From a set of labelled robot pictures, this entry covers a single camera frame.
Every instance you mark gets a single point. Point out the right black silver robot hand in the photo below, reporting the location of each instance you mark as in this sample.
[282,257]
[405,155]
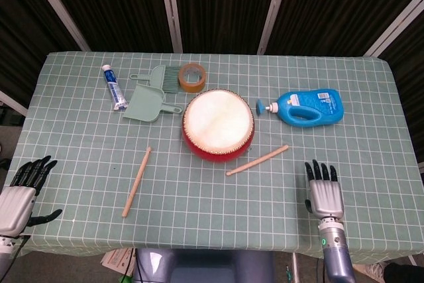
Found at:
[326,198]

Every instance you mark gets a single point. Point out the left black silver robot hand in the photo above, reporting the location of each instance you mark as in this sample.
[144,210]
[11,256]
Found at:
[15,206]

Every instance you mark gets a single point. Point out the green checked tablecloth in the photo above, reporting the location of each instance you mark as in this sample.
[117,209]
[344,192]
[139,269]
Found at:
[212,216]

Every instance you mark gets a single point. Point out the grey blue robot torso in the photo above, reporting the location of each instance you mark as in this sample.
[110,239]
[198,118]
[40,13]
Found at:
[205,266]

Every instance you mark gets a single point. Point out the blue white toothpaste tube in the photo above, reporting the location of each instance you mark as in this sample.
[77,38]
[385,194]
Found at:
[114,89]

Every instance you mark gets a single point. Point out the brown packing tape roll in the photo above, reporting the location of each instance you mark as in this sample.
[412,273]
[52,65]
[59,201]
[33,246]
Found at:
[192,85]

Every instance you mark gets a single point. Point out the metal table leg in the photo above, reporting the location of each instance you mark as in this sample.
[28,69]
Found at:
[295,268]

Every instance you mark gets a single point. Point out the red drum with white skin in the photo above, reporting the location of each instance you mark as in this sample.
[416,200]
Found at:
[217,120]

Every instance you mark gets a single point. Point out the white partition frame post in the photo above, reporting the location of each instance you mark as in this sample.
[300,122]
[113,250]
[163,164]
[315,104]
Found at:
[170,8]
[11,102]
[56,6]
[397,24]
[275,8]

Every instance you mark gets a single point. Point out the green plastic dustpan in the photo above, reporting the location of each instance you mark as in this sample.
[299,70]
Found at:
[144,104]

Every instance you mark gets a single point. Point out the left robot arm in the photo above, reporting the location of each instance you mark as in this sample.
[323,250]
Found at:
[5,246]

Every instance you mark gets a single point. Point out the green plastic hand brush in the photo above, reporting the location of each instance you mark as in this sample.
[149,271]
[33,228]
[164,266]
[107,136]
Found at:
[159,77]

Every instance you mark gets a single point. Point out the blue detergent pump bottle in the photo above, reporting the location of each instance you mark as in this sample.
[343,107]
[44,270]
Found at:
[311,104]

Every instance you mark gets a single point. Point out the cardboard box with print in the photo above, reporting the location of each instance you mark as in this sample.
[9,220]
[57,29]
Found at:
[116,261]

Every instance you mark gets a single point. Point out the wooden drumstick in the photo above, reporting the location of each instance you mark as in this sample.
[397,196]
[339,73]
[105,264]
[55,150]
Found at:
[136,182]
[256,160]

